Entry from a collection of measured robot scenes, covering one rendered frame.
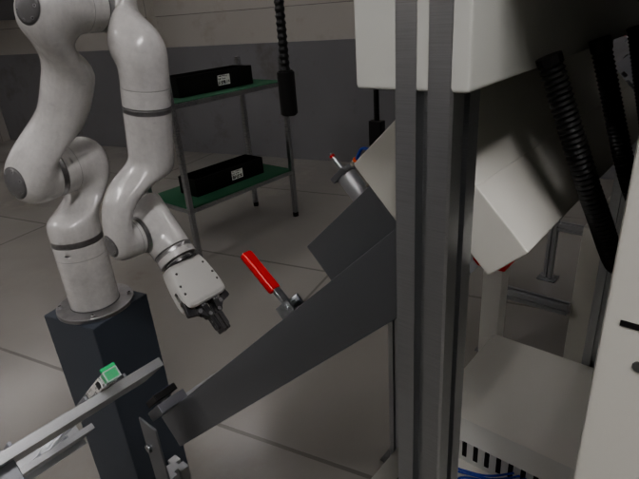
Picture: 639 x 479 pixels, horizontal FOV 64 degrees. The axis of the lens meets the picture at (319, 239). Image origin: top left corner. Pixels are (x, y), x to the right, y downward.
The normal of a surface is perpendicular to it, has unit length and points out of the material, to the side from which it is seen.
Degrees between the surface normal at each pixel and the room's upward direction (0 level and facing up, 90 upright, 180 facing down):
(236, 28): 90
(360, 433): 0
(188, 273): 47
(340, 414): 0
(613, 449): 90
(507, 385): 0
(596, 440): 90
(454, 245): 90
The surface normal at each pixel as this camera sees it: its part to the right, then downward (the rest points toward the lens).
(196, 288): 0.51, -0.39
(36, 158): -0.03, 0.13
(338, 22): -0.44, 0.40
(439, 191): -0.64, 0.36
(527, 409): -0.07, -0.91
